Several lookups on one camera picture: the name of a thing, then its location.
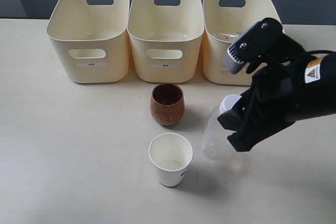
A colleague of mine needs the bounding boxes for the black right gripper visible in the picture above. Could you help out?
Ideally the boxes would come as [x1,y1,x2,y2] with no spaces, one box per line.
[217,63,304,152]

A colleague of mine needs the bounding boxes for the clear plastic bottle white cap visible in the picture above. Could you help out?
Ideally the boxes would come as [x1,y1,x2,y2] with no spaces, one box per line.
[202,94,241,163]

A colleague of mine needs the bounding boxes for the white paper cup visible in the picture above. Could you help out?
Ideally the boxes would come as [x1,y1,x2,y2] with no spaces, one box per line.
[148,133,194,187]

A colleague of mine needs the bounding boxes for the brown wooden cup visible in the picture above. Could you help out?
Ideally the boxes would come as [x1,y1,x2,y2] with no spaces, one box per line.
[150,83,185,126]

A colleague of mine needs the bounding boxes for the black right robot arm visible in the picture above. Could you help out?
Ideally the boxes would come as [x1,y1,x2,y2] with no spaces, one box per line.
[217,17,335,152]

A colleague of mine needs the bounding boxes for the cream right plastic bin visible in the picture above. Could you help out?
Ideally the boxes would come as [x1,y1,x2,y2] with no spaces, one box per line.
[202,0,280,86]

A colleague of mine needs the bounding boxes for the cream plastic bin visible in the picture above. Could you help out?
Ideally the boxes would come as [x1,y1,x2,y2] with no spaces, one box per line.
[202,0,280,86]
[127,0,204,83]
[47,0,130,83]

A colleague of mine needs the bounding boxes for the cream middle plastic bin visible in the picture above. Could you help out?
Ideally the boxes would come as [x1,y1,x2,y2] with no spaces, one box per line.
[127,0,204,83]

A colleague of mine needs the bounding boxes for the cream left plastic bin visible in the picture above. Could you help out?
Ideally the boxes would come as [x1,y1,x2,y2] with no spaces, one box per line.
[47,0,130,83]

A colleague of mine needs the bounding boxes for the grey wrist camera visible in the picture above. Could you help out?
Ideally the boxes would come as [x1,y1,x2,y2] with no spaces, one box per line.
[223,44,246,74]

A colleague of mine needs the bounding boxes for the black camera cable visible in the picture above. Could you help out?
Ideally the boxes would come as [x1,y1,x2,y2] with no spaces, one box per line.
[286,49,336,63]

